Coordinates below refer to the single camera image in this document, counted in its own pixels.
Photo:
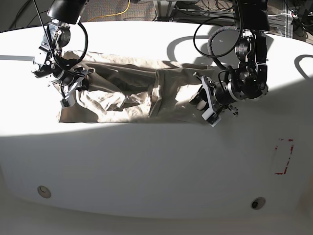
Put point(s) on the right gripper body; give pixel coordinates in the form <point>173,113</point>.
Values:
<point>65,79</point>

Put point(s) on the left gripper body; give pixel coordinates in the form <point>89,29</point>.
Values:
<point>224,93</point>

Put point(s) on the beige t-shirt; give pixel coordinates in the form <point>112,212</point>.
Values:
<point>136,90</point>

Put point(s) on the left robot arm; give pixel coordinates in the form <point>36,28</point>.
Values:
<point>249,79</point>

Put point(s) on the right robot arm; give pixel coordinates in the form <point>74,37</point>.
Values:
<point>50,64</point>

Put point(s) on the red tape rectangle marking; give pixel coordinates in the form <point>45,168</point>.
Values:
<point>282,156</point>

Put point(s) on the right round table grommet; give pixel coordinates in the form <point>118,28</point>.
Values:
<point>258,203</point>

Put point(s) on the round table grommet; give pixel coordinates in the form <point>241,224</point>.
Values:
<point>258,203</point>
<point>44,192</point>

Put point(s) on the left round table grommet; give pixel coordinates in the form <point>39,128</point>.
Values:
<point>44,192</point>

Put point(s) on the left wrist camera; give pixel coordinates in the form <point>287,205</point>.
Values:
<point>211,117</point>

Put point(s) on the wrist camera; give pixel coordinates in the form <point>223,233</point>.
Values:
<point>67,102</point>
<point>211,117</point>

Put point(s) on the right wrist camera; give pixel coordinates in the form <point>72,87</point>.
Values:
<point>67,102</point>

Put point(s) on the aluminium frame with cables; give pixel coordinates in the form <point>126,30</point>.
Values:
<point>287,18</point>

